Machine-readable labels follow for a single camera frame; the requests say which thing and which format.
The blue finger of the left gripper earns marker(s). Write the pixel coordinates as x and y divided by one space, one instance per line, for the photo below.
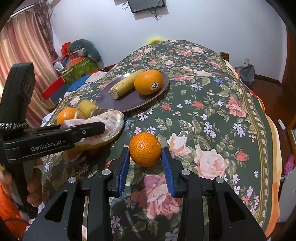
69 135

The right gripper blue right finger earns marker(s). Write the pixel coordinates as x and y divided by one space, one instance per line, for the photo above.
172 169

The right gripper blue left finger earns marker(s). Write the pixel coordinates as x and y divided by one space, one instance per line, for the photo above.
119 168

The large orange with sticker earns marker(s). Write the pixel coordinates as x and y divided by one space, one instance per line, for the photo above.
66 114

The medium orange tangerine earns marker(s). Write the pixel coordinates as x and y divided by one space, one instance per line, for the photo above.
145 149

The pomelo piece with rind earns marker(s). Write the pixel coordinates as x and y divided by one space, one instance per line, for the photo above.
113 120

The person's left hand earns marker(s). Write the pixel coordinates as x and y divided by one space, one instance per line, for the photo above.
34 186

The red flat box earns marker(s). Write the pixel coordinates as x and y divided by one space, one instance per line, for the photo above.
56 85

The blue patchwork quilt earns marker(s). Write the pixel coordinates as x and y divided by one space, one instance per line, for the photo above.
78 83

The dark purple round plate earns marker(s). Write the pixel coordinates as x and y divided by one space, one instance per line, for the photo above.
130 101

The green gift box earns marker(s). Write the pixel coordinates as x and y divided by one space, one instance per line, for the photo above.
77 68

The grey stuffed plush toy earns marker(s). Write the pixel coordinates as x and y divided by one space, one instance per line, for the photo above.
87 47

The pink curtain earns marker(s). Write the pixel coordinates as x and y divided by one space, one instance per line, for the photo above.
21 42

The yellow fluffy pillow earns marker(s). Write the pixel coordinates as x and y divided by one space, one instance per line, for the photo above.
154 40

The grey bag on floor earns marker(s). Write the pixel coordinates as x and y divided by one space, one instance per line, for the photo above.
247 74

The brown wooden door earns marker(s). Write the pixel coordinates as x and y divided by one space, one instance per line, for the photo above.
288 82

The wall mounted black monitor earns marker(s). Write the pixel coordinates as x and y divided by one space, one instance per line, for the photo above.
142 5

